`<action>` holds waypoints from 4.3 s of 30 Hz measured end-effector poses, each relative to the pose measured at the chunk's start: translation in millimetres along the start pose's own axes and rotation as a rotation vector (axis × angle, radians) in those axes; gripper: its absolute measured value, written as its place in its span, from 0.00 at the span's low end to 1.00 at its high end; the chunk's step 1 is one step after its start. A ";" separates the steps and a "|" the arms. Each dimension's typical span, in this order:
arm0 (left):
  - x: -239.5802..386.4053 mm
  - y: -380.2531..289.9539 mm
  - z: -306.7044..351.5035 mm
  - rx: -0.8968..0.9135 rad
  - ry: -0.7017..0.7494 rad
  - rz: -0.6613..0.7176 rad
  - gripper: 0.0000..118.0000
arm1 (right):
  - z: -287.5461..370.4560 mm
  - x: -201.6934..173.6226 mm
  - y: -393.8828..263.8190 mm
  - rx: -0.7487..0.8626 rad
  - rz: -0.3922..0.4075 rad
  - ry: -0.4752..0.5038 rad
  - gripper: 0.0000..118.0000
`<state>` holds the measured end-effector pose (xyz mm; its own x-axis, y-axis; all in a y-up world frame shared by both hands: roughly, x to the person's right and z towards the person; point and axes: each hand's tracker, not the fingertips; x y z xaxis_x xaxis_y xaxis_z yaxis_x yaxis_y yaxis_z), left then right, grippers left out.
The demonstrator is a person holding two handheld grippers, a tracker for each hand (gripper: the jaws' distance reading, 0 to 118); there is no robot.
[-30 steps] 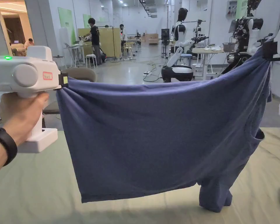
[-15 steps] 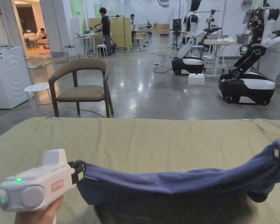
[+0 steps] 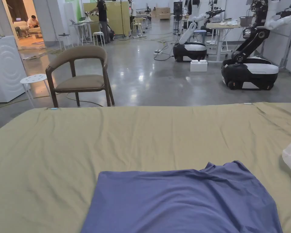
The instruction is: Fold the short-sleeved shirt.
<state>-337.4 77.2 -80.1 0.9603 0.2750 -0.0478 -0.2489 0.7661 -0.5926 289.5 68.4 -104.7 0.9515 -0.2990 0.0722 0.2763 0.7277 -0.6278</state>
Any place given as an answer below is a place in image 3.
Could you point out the bed with beige sheet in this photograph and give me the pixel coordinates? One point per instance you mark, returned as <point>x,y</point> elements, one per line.
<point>63,150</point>

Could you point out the black and white wheeled robot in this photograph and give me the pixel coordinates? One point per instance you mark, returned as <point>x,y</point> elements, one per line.
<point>191,49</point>
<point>252,70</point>

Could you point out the brown wooden armchair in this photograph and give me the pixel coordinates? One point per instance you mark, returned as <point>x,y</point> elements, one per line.
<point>82,80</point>

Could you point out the white power strip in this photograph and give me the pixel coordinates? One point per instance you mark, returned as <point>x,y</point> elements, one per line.
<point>157,51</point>

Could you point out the wooden crate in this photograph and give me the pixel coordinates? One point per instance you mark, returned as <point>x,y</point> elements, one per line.
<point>163,12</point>

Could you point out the blue shirt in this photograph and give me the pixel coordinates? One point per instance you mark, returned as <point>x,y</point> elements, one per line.
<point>179,201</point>

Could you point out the white washing machine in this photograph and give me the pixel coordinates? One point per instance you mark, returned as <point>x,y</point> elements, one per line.
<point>2,70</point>

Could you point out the white block box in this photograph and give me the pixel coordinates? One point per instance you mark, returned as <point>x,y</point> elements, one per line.
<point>198,65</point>

